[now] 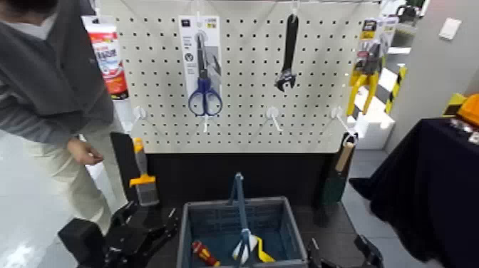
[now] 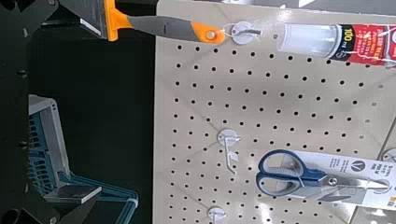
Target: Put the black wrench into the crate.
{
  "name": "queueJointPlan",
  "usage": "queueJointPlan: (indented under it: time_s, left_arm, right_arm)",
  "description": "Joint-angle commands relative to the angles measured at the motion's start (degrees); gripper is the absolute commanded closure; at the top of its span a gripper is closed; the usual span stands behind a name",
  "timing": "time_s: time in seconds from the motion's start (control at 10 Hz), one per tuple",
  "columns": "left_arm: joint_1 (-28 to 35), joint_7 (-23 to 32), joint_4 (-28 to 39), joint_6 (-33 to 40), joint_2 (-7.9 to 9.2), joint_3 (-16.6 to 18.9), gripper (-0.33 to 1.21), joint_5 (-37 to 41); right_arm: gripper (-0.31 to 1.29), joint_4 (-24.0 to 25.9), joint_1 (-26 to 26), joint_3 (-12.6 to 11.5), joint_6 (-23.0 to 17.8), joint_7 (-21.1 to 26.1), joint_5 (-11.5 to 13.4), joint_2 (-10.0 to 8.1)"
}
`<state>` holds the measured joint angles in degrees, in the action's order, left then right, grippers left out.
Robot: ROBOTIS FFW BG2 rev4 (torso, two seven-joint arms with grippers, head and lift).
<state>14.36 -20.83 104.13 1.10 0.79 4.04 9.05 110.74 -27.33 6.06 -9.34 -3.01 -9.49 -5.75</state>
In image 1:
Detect orange rounded object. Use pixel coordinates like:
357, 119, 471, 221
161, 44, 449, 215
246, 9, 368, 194
457, 93, 479, 127

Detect black adjustable wrench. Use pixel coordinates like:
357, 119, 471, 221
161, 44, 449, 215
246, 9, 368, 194
274, 14, 300, 93

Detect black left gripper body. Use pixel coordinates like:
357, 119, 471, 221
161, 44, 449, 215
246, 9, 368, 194
104, 215, 155, 268

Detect person bare hand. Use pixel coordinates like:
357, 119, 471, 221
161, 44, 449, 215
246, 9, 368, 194
66, 138, 105, 166

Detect red yellow screwdriver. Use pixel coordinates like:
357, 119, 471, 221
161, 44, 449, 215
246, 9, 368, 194
191, 239, 222, 267

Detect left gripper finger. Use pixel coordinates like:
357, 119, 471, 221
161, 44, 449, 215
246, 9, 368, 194
111, 201, 138, 227
148, 207, 180, 248

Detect wooden handle green brush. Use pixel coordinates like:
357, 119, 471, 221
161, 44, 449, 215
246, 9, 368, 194
321, 133, 356, 207

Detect grey blue crate with handle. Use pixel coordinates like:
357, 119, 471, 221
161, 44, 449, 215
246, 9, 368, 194
175, 172, 309, 268

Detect white wall plate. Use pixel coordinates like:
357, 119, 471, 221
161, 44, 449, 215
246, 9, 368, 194
438, 17, 463, 41

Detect hanging carded tool package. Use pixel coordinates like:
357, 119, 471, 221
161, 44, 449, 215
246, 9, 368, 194
379, 16, 399, 57

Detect white red sealant tube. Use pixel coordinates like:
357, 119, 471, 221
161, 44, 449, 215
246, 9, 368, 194
81, 14, 130, 101

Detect yellow pliers on card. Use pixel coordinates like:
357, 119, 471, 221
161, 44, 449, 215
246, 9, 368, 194
346, 16, 390, 117

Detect yellow black striped post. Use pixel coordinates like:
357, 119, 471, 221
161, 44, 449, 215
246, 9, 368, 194
384, 64, 408, 115

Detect white and yellow tool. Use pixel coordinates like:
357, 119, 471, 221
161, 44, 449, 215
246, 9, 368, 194
232, 233, 276, 264

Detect yellow box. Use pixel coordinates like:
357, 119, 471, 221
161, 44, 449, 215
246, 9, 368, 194
443, 93, 467, 118

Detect white block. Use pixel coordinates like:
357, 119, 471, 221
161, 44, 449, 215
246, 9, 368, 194
346, 67, 396, 150

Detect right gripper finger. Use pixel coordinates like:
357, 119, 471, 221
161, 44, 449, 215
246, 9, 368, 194
353, 233, 385, 268
307, 237, 324, 268

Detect white perforated pegboard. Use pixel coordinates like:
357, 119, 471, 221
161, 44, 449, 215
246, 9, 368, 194
98, 0, 383, 154

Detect blue scissors on white card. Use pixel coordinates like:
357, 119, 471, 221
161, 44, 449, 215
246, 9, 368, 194
177, 14, 225, 118

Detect grey sleeved forearm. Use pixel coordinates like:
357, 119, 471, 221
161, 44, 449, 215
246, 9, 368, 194
0, 83, 81, 149

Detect person in grey sweater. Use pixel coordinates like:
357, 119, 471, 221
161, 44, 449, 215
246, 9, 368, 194
0, 0, 130, 235

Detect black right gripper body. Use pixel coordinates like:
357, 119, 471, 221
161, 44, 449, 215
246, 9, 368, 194
316, 258, 369, 268

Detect black stand base panel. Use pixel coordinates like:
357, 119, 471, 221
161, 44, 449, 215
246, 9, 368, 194
110, 130, 353, 225

